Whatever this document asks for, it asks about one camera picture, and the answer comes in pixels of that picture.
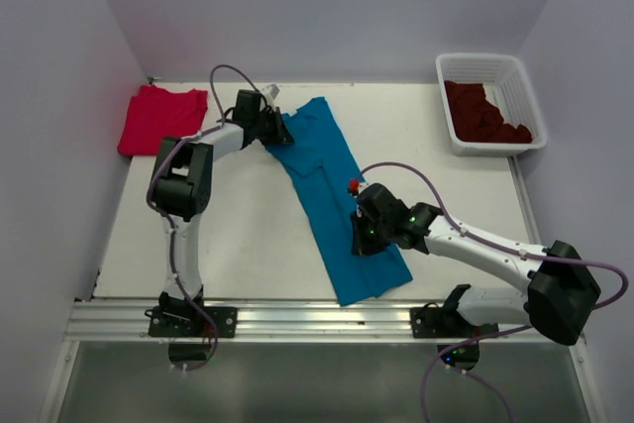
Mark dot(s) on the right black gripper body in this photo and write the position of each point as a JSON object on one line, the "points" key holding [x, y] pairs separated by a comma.
{"points": [[370, 237]]}

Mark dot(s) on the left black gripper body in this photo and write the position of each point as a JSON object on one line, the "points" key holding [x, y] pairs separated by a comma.
{"points": [[267, 124]]}

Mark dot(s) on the blue t shirt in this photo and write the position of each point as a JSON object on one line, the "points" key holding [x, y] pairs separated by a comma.
{"points": [[320, 165]]}

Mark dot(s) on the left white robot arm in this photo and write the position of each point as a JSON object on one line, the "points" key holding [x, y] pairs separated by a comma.
{"points": [[181, 184]]}

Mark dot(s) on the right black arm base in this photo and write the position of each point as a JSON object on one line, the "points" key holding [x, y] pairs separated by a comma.
{"points": [[433, 321]]}

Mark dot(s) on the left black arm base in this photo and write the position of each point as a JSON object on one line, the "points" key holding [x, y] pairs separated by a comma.
{"points": [[193, 331]]}

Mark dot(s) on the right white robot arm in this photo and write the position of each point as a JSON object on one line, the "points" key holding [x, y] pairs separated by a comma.
{"points": [[548, 289]]}

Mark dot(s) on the folded red t shirt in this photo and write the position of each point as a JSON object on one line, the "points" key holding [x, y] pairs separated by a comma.
{"points": [[155, 113]]}

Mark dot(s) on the dark red t shirt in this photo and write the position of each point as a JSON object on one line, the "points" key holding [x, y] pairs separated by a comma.
{"points": [[476, 120]]}

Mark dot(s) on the white plastic basket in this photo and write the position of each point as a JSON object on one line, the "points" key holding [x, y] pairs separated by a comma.
{"points": [[506, 86]]}

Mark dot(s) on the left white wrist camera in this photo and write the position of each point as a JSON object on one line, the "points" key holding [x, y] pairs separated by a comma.
{"points": [[270, 93]]}

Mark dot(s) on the aluminium mounting rail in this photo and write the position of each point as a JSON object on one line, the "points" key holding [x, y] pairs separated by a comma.
{"points": [[258, 321]]}

